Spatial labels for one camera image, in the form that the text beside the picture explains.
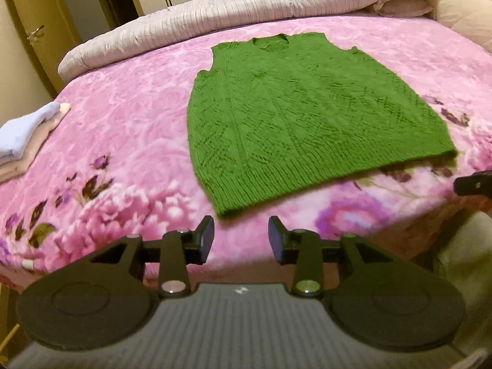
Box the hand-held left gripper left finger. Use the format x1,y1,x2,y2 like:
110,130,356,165
89,215,215,298

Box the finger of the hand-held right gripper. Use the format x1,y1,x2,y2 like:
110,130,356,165
454,172,492,200

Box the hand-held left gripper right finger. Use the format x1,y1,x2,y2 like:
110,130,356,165
268,215,390,298

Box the green knitted vest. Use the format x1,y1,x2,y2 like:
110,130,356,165
187,33,459,218

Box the pink floral blanket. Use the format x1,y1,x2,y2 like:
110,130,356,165
0,15,492,289

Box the white quilted headboard cushion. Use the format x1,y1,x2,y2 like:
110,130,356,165
432,0,492,54

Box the folded beige blanket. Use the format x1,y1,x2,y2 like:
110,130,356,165
365,0,439,19

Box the white striped quilt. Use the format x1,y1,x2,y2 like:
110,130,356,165
58,0,439,81

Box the yellow wooden door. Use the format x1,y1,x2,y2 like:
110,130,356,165
0,0,83,93

